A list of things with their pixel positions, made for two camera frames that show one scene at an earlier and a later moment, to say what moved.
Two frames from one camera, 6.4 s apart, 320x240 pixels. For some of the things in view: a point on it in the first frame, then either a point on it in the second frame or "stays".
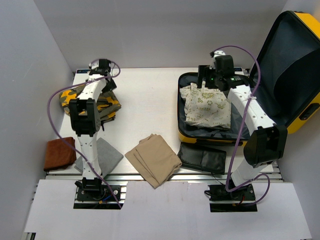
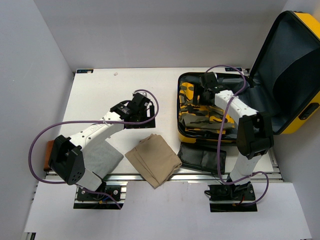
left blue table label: [83, 71] stays
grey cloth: [108, 156] stays
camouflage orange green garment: [108, 104] to [201, 118]
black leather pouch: [208, 159] stays
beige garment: [154, 160] stays
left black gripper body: [110, 85] to [141, 125]
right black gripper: [202, 72] to [196, 93]
